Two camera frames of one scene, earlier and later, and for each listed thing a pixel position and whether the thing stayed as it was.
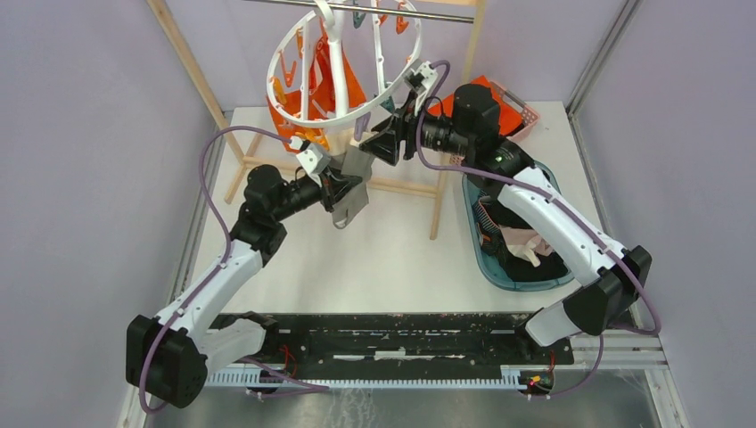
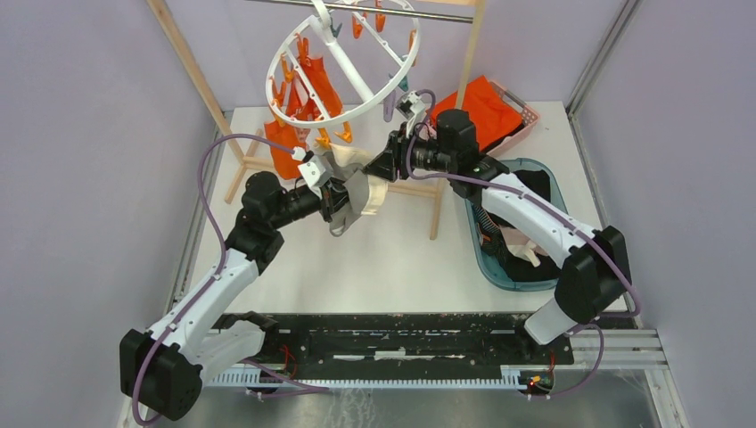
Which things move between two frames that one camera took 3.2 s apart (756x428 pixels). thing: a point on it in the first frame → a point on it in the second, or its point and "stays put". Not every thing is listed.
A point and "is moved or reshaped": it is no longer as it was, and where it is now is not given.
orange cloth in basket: x=508 y=119 stays put
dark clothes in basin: x=490 y=214 stays put
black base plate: x=442 y=341 stays put
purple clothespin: x=361 y=123 → x=388 y=106
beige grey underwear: x=349 y=160 is moved or reshaped
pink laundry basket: x=530 y=119 stays put
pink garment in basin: x=526 y=242 stays put
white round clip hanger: x=335 y=33 is moved or reshaped
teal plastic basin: x=472 y=193 stays put
